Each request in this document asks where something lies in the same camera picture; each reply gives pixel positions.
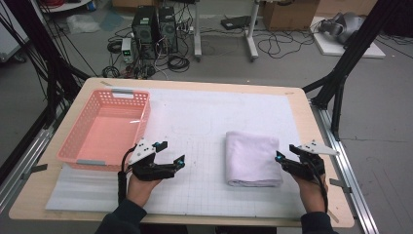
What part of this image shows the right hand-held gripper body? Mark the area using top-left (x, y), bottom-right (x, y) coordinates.
top-left (282, 139), bottom-right (340, 181)

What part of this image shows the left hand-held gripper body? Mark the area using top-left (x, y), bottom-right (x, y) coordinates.
top-left (128, 138), bottom-right (177, 182)

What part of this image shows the lilac printed towel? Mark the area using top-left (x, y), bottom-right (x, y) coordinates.
top-left (224, 131), bottom-right (284, 188)

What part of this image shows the pink plastic basket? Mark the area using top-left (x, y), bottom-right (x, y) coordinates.
top-left (57, 88), bottom-right (152, 173)

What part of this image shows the person's left hand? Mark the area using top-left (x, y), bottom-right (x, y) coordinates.
top-left (126, 175), bottom-right (164, 208)

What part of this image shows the person's right hand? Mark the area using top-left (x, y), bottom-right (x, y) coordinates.
top-left (291, 174), bottom-right (329, 214)

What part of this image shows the white grid mat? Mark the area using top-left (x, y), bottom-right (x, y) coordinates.
top-left (45, 87), bottom-right (308, 219)

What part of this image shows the small white power supply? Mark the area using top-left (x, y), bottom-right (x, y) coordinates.
top-left (121, 37), bottom-right (134, 64)

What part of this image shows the white floor board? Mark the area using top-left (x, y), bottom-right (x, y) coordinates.
top-left (310, 16), bottom-right (387, 59)

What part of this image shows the large black computer tower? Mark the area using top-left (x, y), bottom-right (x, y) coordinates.
top-left (131, 5), bottom-right (160, 61)

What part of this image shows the slim black computer tower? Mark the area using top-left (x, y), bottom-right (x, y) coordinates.
top-left (158, 6), bottom-right (179, 55)

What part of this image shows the white metal stand leg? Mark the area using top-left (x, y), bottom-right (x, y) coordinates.
top-left (244, 0), bottom-right (261, 62)
top-left (193, 0), bottom-right (203, 62)

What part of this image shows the grey rounded device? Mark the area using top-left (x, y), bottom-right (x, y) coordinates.
top-left (318, 12), bottom-right (366, 45)

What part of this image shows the large cardboard box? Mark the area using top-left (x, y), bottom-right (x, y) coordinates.
top-left (262, 0), bottom-right (320, 32)

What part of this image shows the black flat device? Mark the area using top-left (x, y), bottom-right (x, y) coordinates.
top-left (220, 15), bottom-right (257, 31)

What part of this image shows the clear plastic bag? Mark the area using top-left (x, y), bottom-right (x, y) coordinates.
top-left (66, 13), bottom-right (101, 35)

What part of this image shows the left hand-held gripper black cable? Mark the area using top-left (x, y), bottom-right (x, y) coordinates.
top-left (117, 144), bottom-right (137, 206)

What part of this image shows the hand-held gripper black cable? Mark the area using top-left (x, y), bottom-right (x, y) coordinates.
top-left (117, 144), bottom-right (137, 206)
top-left (308, 159), bottom-right (329, 214)

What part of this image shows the right hand-held gripper black cable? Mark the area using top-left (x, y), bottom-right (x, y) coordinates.
top-left (308, 159), bottom-right (329, 214)

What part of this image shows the grey metal bracket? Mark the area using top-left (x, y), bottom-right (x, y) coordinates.
top-left (329, 177), bottom-right (354, 194)
top-left (19, 163), bottom-right (49, 180)

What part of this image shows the aluminium rail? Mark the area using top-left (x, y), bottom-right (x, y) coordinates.
top-left (310, 100), bottom-right (380, 234)
top-left (0, 125), bottom-right (56, 213)

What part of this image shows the coiled black cable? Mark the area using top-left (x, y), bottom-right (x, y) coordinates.
top-left (167, 55), bottom-right (191, 73)

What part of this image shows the loose black floor cable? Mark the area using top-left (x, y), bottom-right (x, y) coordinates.
top-left (256, 28), bottom-right (316, 60)

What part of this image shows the black metal frame stand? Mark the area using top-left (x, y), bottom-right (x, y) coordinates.
top-left (301, 0), bottom-right (405, 142)
top-left (0, 0), bottom-right (92, 184)

